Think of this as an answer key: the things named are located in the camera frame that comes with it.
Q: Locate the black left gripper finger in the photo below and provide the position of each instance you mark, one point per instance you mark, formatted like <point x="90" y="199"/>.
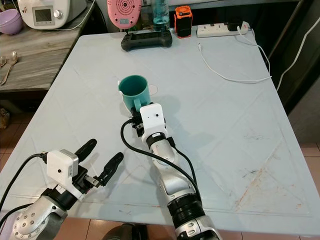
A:
<point x="112" y="168"/>
<point x="86" y="148"/>

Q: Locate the teal plastic cup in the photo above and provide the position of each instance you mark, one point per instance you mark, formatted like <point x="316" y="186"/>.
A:
<point x="132" y="91"/>

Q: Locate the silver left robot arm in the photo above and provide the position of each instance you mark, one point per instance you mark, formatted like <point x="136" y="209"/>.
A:
<point x="37" y="217"/>

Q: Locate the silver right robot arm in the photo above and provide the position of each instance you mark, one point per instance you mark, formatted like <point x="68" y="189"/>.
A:
<point x="172" y="180"/>

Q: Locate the dark robot foot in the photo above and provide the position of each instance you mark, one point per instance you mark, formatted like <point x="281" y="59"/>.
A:
<point x="122" y="232"/>

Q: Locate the black handheld controller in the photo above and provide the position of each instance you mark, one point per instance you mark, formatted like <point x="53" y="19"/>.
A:
<point x="146" y="40"/>

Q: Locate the brown object on floor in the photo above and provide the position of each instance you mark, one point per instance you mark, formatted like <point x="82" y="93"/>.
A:
<point x="4" y="118"/>

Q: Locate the grey wooden side table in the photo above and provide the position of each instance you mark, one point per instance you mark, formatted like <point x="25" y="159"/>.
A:
<point x="45" y="55"/>

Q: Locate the pink round device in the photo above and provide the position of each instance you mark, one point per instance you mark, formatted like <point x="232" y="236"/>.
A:
<point x="124" y="12"/>

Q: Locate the orange and black device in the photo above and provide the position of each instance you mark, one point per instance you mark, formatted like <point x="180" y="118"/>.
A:
<point x="183" y="22"/>

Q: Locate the clear blue bottle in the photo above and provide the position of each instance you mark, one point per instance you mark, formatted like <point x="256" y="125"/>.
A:
<point x="160" y="14"/>

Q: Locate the silver spoon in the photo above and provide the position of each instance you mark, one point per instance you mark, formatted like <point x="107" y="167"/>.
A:
<point x="12" y="57"/>

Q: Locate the silver fork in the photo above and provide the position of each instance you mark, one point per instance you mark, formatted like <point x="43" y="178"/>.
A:
<point x="3" y="61"/>

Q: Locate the white power strip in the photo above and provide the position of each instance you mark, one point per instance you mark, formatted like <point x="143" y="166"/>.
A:
<point x="212" y="31"/>

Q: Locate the white kitchen appliance with display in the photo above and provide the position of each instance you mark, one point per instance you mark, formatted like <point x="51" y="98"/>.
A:
<point x="45" y="14"/>

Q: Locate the black plug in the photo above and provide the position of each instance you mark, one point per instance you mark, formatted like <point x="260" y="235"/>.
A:
<point x="234" y="26"/>

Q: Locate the purple plastic bowl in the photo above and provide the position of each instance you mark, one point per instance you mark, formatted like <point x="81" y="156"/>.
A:
<point x="10" y="22"/>

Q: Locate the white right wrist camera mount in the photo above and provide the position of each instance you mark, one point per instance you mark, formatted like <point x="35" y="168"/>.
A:
<point x="152" y="119"/>

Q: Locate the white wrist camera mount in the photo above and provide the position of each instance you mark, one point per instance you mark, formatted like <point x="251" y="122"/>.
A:
<point x="152" y="119"/>
<point x="62" y="167"/>

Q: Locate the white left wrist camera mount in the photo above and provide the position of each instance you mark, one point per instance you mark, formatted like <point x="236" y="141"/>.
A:
<point x="62" y="167"/>

